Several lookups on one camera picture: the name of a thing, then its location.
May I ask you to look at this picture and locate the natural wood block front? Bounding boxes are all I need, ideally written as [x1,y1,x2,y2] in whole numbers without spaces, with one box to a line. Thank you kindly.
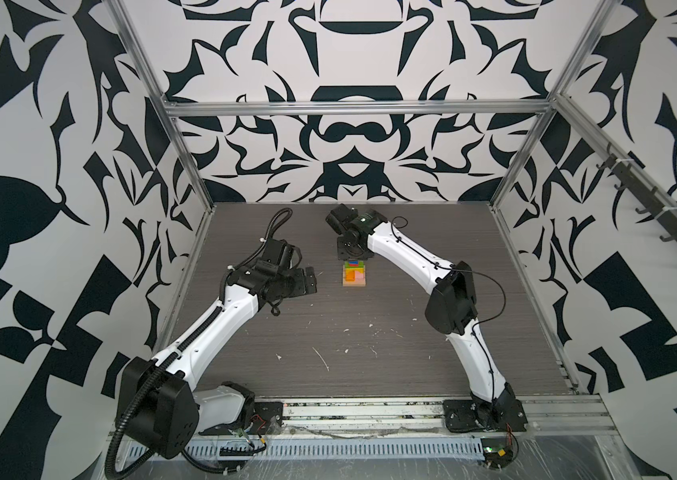
[343,279,367,287]

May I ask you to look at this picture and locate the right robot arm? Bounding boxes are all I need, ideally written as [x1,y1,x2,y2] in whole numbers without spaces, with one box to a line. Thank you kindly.
[326,204,516,429]

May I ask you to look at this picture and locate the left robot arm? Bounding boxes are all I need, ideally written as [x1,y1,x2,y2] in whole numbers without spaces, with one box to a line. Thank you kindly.
[108,239,318,459]

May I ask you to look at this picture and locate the small green circuit board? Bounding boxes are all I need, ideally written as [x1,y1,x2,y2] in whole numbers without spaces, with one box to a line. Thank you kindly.
[481,435,520,470]

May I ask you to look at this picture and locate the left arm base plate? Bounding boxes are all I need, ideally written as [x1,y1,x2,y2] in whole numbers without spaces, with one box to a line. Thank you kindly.
[198,401,284,436]

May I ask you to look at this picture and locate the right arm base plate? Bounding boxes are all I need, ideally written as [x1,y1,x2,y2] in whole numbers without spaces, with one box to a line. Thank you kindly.
[443,396,528,433]

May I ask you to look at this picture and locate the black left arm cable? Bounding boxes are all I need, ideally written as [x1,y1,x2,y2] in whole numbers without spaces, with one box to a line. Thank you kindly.
[103,359,268,480]

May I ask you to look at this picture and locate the white cable duct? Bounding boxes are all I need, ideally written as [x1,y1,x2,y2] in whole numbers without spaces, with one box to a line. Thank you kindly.
[124,437,487,462]

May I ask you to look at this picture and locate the black hook rail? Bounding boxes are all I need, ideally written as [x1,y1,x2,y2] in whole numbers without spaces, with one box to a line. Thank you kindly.
[598,142,677,244]

